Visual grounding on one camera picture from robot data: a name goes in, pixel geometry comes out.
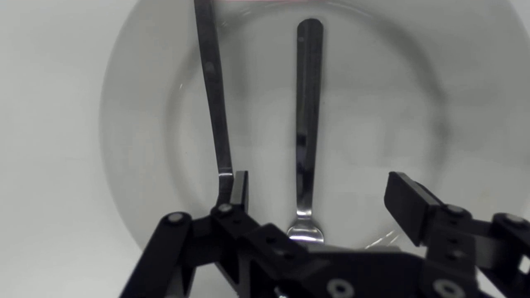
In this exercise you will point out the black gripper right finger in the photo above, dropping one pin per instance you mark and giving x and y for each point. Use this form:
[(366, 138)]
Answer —
[(414, 206)]

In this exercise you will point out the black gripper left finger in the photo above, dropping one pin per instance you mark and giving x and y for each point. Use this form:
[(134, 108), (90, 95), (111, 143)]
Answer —
[(232, 193)]

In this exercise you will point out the silver fork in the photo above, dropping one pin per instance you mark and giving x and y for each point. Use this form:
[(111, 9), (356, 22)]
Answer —
[(308, 92)]

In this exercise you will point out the white round plate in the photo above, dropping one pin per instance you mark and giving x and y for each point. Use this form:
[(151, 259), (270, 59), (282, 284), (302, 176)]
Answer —
[(383, 110)]

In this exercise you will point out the silver table knife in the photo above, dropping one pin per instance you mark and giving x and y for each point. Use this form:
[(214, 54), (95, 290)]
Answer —
[(214, 92)]

